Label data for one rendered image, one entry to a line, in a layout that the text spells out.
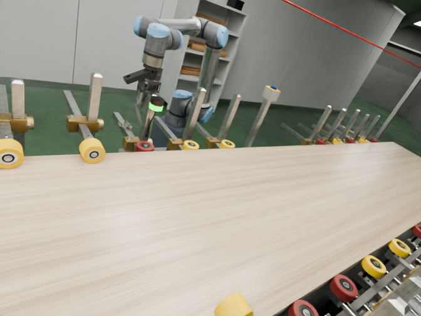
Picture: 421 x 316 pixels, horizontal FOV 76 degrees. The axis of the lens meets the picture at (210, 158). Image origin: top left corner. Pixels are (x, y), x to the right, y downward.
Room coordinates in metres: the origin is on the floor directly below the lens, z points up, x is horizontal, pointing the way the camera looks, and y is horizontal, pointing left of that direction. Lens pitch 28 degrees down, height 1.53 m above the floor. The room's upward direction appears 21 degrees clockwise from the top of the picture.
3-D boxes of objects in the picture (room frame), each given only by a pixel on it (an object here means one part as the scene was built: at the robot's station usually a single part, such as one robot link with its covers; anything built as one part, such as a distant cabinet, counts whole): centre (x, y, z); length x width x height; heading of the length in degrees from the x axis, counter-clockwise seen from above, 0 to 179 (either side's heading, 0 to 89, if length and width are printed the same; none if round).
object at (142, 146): (1.04, 0.29, 0.85); 0.08 x 0.08 x 0.11
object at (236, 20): (4.22, 0.70, 0.77); 0.90 x 0.45 x 1.55; 135
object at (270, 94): (1.68, -0.20, 1.18); 0.07 x 0.07 x 0.08; 44
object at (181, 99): (2.08, 0.38, 0.79); 0.17 x 0.15 x 0.18; 78
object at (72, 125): (0.96, 0.54, 0.94); 0.14 x 0.06 x 0.05; 134
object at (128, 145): (1.14, 0.36, 0.84); 0.14 x 0.06 x 0.05; 134
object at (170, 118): (2.08, 0.39, 0.65); 0.19 x 0.19 x 0.10
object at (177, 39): (1.32, 0.38, 1.32); 0.12 x 0.12 x 0.09; 78
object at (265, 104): (1.69, -0.20, 0.92); 0.05 x 0.05 x 0.45; 44
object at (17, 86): (0.80, 0.70, 0.87); 0.04 x 0.04 x 0.48; 44
